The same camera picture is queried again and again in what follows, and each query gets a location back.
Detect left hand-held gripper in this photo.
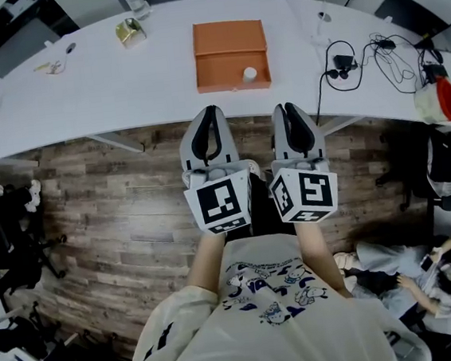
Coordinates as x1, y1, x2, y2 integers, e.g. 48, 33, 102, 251
173, 101, 257, 239

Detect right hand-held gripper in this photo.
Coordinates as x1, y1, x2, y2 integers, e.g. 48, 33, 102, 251
257, 97, 343, 229

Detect orange box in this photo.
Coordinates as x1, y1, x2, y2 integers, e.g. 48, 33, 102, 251
189, 15, 274, 97

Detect person's left forearm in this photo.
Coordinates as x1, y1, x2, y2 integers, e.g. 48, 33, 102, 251
183, 230, 233, 300

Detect person's right forearm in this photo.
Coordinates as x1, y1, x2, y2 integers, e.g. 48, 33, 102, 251
292, 214, 354, 304

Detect person's black trousers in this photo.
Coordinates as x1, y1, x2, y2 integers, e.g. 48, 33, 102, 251
245, 167, 296, 238

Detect black power plug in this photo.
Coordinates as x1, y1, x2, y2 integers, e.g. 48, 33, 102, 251
325, 66, 355, 82

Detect black power adapter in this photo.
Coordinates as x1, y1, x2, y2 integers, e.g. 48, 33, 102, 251
331, 52, 359, 71

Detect container with red lid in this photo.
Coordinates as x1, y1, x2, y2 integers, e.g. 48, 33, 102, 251
412, 74, 451, 127

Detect black electronic device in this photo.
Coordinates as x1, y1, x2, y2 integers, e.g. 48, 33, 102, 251
421, 62, 449, 86

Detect clear water bottle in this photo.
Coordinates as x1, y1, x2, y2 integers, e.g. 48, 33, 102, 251
124, 0, 152, 22

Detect person's white printed shirt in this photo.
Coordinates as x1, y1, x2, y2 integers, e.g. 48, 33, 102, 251
110, 218, 432, 361

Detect black power cable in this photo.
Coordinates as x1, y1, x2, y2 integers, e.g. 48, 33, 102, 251
309, 71, 339, 126

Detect tangled black cables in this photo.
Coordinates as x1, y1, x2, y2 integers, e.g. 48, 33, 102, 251
362, 24, 451, 100

